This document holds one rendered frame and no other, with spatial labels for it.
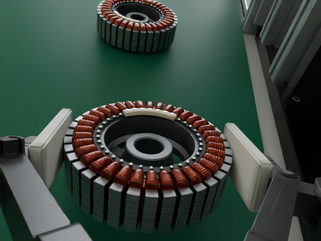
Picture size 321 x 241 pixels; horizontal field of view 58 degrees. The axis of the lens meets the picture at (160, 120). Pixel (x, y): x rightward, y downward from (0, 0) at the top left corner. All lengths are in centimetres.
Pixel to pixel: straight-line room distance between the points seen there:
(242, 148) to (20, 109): 21
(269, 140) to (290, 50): 10
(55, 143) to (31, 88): 17
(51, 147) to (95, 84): 18
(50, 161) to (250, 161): 11
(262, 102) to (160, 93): 13
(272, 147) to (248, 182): 15
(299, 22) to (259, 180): 23
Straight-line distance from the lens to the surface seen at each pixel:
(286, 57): 37
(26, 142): 18
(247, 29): 54
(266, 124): 35
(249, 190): 17
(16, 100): 32
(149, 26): 39
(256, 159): 17
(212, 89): 36
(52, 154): 17
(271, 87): 39
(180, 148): 22
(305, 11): 35
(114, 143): 22
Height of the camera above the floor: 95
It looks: 42 degrees down
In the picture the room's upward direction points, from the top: 13 degrees clockwise
